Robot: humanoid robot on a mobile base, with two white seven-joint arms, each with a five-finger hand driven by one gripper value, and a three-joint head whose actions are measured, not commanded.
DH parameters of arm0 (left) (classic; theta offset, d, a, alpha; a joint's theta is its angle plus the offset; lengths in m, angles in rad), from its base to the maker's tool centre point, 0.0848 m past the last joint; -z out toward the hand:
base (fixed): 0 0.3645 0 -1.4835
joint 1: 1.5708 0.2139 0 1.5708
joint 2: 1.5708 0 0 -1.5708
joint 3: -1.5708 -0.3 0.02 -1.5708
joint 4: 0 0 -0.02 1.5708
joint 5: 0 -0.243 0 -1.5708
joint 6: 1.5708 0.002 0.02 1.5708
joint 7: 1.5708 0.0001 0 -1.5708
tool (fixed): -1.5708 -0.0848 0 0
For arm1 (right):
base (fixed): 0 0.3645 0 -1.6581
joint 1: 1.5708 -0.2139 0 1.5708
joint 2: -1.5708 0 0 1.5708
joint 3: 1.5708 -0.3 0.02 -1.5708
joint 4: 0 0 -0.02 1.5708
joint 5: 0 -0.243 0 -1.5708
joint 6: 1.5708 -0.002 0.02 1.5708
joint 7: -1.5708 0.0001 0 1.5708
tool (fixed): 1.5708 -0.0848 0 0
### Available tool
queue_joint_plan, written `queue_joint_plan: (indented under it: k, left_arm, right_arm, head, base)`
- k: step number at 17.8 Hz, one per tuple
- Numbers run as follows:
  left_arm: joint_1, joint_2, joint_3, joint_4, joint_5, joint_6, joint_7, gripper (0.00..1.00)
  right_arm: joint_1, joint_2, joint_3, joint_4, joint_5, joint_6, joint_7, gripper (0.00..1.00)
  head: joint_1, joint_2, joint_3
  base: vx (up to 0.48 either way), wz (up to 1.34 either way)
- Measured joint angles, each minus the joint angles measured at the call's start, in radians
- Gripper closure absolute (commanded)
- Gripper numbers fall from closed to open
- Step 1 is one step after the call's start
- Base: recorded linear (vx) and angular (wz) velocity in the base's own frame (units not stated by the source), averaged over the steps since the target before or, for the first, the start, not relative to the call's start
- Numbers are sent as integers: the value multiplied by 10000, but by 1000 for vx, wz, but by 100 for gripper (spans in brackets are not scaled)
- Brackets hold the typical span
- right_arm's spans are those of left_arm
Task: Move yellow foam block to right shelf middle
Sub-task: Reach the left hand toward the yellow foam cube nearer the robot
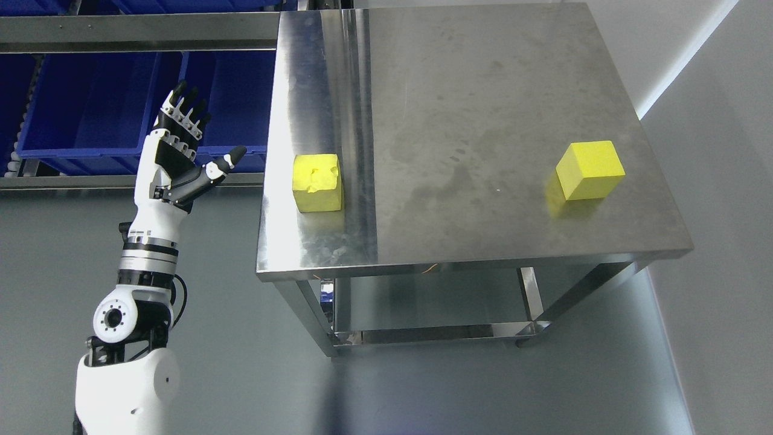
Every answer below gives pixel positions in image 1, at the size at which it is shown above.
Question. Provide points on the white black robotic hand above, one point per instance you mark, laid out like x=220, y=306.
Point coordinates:
x=168, y=179

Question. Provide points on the dented yellow foam block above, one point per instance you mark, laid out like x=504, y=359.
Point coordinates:
x=317, y=183

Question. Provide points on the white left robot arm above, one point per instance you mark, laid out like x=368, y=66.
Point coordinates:
x=128, y=378

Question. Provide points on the metal shelf rack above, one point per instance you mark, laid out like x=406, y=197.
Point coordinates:
x=120, y=34

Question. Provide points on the yellow foam cube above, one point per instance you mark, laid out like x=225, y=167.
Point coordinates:
x=589, y=170

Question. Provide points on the blue plastic bin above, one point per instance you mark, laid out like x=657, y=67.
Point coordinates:
x=238, y=88
x=90, y=112

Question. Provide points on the stainless steel table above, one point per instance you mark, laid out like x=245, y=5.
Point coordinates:
x=449, y=123

